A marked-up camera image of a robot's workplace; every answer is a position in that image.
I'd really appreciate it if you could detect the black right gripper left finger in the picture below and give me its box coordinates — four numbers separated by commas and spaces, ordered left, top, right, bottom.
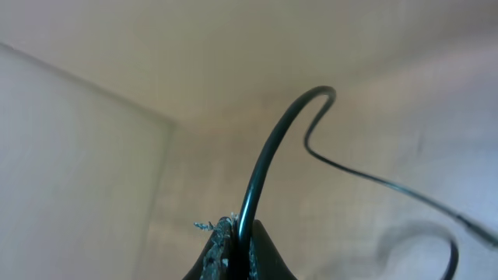
183, 213, 238, 280

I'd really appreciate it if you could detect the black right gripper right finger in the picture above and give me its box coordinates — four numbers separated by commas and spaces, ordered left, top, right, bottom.
249, 219, 296, 280

